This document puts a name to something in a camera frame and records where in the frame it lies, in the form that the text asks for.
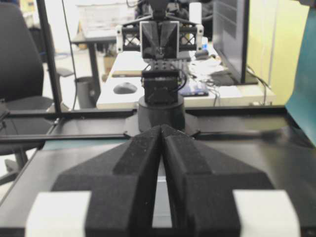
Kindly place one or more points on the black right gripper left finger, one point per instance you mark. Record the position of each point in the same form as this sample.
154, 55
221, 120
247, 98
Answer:
109, 195

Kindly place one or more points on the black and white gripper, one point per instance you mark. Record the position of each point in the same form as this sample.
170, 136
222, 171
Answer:
157, 40

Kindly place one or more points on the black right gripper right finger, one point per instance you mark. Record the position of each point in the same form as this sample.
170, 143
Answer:
220, 196

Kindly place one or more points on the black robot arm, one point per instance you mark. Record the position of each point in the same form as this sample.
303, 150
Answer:
162, 183

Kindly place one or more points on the black computer mouse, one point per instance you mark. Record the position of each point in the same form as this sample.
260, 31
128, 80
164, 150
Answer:
125, 88

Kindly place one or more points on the black desk with legs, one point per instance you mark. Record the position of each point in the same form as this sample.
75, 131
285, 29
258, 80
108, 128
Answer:
89, 87

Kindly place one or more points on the black computer monitor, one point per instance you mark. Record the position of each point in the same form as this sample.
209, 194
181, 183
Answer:
230, 37

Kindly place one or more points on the teal backdrop sheet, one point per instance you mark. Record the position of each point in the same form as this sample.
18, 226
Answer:
302, 103

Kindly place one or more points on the black office chair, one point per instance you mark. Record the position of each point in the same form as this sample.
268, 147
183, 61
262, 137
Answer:
21, 86

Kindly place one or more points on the black metal frame rail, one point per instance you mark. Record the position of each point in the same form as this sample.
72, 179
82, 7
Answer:
89, 114

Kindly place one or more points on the black metal frame post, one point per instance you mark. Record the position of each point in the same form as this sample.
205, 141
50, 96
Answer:
55, 83

